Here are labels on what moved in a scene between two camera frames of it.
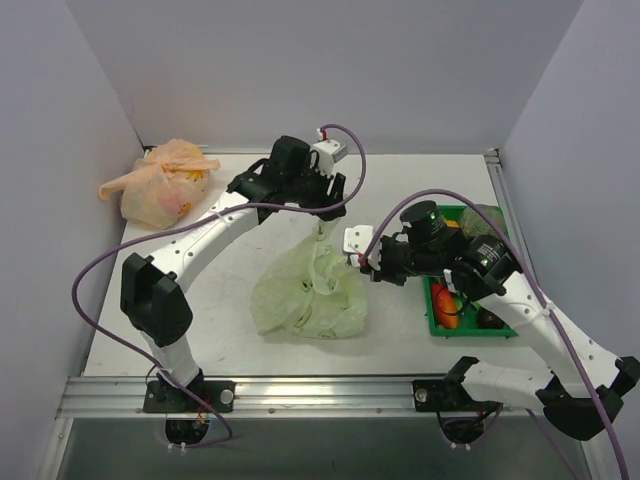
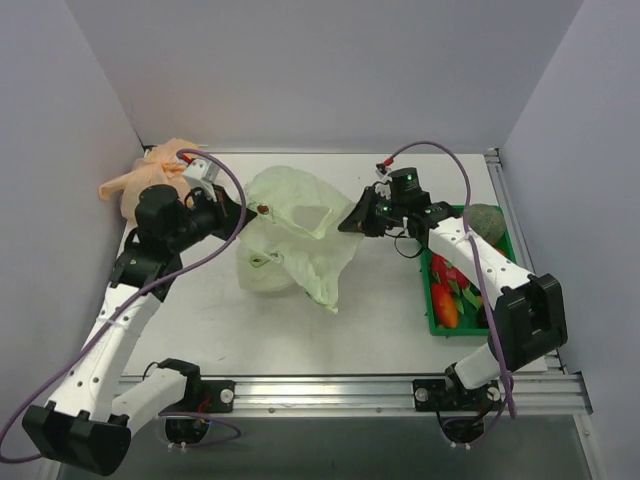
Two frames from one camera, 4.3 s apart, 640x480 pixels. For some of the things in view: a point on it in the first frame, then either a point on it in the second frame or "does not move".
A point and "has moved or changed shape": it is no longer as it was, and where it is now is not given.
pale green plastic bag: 310,289 has moved or changed shape
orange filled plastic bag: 163,187 does not move
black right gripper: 382,259 → 373,212
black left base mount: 161,397 does not move
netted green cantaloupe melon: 473,225 does not move
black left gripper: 325,198 → 220,215
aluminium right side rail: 505,201 does not move
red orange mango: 444,307 does not move
